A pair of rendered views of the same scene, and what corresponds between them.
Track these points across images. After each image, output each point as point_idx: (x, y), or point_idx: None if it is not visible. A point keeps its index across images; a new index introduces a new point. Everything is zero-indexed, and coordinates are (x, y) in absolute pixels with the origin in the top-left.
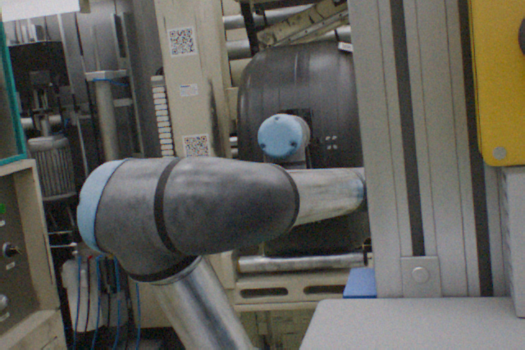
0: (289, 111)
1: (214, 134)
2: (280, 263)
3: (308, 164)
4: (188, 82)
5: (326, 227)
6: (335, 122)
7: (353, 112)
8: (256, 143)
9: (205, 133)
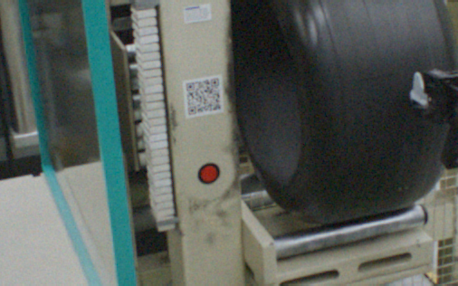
0: None
1: (230, 75)
2: (326, 239)
3: None
4: (196, 2)
5: (409, 193)
6: (447, 66)
7: (456, 48)
8: (352, 101)
9: (217, 74)
